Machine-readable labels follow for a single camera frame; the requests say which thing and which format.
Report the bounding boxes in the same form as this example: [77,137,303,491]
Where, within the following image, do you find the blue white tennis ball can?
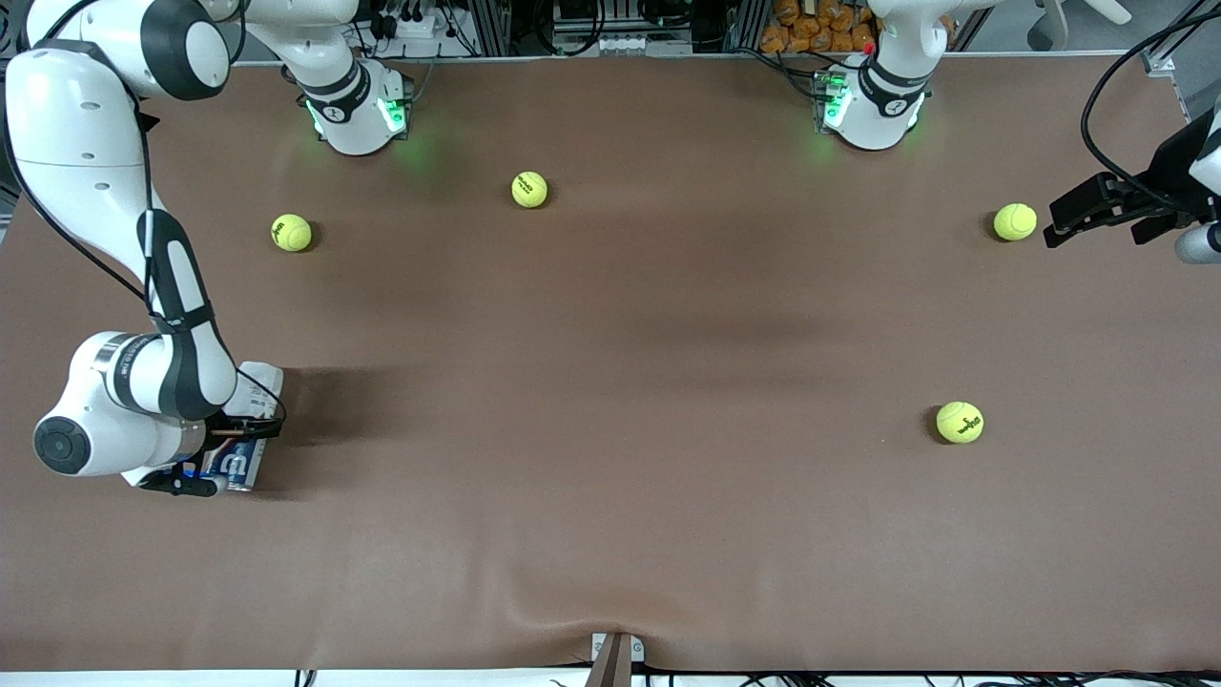
[175,361,284,492]

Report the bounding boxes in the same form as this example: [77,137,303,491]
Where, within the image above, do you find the white chair base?
[1028,0,1133,51]

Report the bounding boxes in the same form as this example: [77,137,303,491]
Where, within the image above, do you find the orange lumpy objects pile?
[760,0,879,54]

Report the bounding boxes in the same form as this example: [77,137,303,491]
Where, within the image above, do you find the brown table cover mat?
[0,52,1221,674]

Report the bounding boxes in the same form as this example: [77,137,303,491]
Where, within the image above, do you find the white power strip black plugs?
[367,0,449,39]

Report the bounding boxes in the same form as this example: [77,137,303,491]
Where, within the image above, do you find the white connector strip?
[553,33,693,55]

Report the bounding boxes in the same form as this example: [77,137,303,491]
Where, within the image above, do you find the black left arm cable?
[1081,5,1221,208]

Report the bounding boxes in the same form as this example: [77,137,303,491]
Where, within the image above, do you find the aluminium frame profile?
[474,0,511,56]
[735,0,769,53]
[1140,8,1221,123]

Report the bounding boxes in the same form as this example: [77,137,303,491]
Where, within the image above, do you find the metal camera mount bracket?
[590,633,646,687]

